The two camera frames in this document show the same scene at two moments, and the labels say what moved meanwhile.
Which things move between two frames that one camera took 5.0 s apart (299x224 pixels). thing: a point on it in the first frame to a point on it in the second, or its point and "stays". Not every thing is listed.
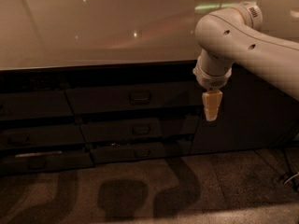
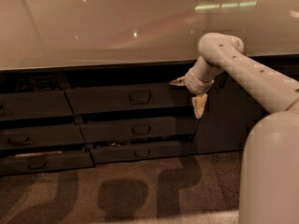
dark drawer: (47, 161) stays
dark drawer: (143, 129) stays
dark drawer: (43, 135) stays
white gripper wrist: (212, 79) to (193, 83)
